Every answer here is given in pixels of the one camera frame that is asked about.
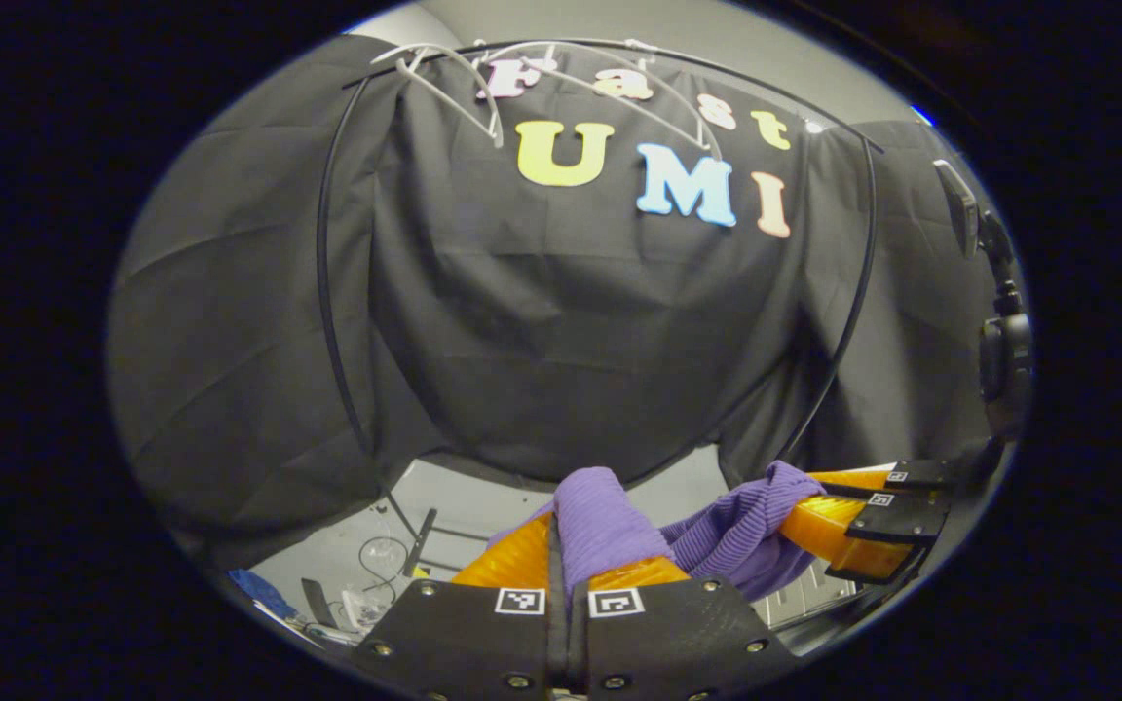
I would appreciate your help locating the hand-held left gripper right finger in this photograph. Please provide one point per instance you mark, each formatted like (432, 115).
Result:
(668, 643)

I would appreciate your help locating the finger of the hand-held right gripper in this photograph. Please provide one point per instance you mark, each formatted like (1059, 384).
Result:
(897, 521)
(926, 475)

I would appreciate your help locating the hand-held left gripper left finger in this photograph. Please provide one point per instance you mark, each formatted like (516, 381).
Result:
(483, 643)

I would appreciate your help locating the purple knit jacket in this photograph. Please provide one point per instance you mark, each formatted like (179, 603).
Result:
(600, 526)

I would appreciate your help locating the black clothes rack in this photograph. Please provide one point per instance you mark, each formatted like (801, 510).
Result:
(421, 538)

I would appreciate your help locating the white plastic hanger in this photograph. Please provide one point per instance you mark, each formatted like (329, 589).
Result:
(498, 131)
(717, 146)

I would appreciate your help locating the silver ridged metal box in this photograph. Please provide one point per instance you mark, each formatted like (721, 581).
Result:
(800, 599)

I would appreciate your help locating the small white device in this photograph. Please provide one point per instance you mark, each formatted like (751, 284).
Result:
(358, 608)

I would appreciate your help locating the black holder stand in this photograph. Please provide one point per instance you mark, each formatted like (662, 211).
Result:
(1004, 355)

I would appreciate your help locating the small black device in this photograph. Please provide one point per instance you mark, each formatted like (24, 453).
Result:
(317, 604)

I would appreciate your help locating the blue cloth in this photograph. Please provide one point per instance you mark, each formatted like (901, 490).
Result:
(264, 592)

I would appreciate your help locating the black backdrop cloth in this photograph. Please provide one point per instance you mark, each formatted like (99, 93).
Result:
(542, 341)

